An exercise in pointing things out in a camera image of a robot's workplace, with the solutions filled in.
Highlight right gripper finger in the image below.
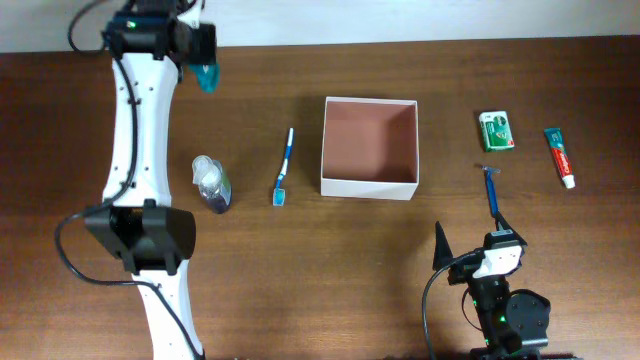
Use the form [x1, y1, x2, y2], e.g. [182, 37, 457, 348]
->
[432, 221, 454, 271]
[494, 211, 527, 246]

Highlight teal mouthwash bottle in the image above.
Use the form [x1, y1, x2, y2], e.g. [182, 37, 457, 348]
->
[189, 64, 220, 93]

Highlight green soap box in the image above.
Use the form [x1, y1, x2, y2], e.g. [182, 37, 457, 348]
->
[479, 111, 515, 152]

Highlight white cardboard box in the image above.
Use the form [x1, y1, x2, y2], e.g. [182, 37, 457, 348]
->
[320, 96, 420, 201]

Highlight clear purple liquid bottle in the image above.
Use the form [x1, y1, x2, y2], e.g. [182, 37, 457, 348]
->
[192, 155, 232, 214]

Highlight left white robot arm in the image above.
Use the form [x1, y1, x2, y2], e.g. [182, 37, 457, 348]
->
[83, 1, 216, 359]

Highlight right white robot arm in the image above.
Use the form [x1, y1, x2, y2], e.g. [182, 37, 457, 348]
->
[425, 213, 551, 360]

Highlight blue disposable razor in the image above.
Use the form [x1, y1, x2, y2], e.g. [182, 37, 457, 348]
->
[480, 165, 501, 218]

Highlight red green toothpaste tube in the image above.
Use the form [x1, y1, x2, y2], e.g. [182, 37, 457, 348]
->
[544, 128, 576, 189]

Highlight blue white toothbrush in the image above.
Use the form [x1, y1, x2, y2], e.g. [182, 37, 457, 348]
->
[272, 128, 295, 207]

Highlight right black cable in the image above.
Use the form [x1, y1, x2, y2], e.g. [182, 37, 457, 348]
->
[421, 249, 484, 360]

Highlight black cable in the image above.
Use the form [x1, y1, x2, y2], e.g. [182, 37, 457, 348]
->
[53, 0, 206, 360]
[421, 249, 484, 360]

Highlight left black cable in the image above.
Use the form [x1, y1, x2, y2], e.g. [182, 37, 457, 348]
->
[53, 0, 206, 360]

